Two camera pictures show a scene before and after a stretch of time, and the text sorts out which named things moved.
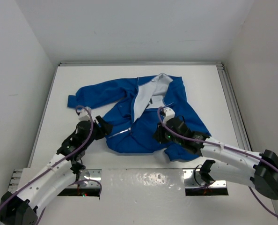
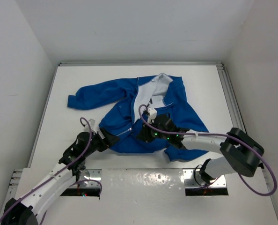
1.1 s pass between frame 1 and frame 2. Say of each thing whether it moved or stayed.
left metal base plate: stayed
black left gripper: moved
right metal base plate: stayed
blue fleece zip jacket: stayed
